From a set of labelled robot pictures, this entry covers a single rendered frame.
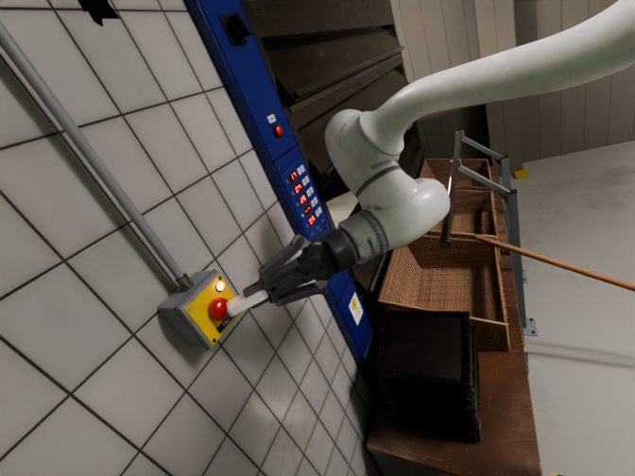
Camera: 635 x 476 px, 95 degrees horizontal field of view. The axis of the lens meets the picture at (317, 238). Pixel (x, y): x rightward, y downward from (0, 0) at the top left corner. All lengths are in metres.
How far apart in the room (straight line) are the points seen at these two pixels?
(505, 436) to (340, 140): 1.06
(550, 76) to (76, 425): 0.74
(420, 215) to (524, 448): 0.90
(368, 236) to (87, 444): 0.51
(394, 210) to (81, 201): 0.48
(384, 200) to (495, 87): 0.22
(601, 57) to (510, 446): 1.08
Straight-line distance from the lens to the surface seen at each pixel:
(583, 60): 0.45
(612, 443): 1.98
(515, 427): 1.29
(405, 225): 0.53
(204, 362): 0.66
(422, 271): 1.84
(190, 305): 0.53
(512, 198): 1.72
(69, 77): 0.60
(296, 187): 0.85
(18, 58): 0.54
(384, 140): 0.55
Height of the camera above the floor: 1.72
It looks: 26 degrees down
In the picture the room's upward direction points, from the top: 24 degrees counter-clockwise
